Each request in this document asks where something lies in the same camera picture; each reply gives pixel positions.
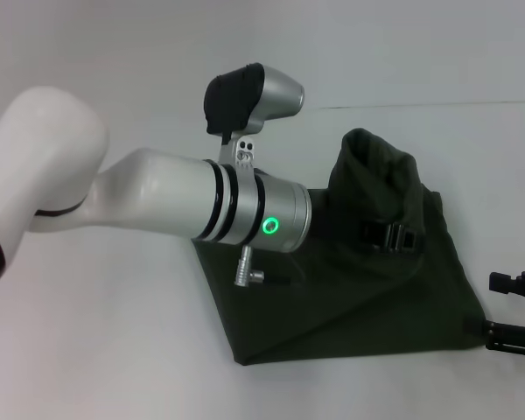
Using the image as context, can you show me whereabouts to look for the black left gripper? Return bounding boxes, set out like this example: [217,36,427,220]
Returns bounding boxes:
[360,222,422,256]

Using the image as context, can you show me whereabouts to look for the dark green printed T-shirt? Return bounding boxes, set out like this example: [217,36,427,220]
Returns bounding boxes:
[195,127,485,368]

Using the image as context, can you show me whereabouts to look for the left gripper connector cable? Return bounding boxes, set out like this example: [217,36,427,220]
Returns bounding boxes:
[233,244,292,288]

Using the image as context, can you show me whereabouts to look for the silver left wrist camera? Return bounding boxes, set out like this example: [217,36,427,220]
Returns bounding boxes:
[204,62,306,171]

